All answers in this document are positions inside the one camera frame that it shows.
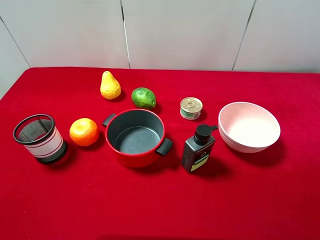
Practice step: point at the yellow pear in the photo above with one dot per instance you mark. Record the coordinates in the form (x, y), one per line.
(109, 87)

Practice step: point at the green avocado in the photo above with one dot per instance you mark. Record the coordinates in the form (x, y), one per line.
(143, 98)

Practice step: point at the small tin can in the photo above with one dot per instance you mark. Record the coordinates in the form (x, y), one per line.
(190, 108)

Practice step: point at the black pump bottle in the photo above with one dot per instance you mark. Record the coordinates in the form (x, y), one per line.
(198, 147)

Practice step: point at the orange tangerine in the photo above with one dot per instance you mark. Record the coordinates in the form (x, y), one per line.
(84, 132)

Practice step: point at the pink bowl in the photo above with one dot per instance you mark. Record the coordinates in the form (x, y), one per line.
(247, 127)

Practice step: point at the red tablecloth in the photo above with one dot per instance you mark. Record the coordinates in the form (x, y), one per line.
(87, 195)

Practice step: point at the black mesh pen cup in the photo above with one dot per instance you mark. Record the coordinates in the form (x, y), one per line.
(39, 135)

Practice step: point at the red pot with black handles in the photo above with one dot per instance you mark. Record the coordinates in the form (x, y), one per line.
(137, 137)

